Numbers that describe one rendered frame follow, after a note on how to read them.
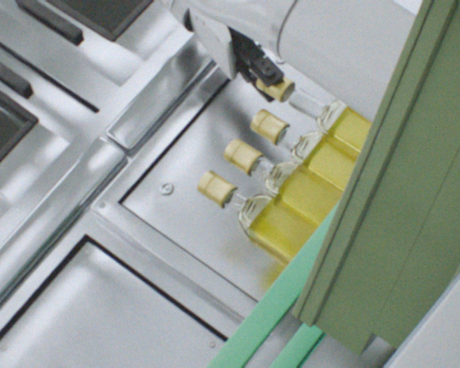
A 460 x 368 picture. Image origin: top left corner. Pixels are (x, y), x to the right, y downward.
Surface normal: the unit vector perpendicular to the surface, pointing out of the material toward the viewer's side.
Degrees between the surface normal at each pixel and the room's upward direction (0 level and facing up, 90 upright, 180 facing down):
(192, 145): 90
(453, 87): 90
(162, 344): 90
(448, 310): 90
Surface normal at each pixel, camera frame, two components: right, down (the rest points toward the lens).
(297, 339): -0.07, -0.44
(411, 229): -0.59, 0.48
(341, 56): -0.55, 0.20
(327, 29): -0.44, 0.02
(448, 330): 0.18, -0.70
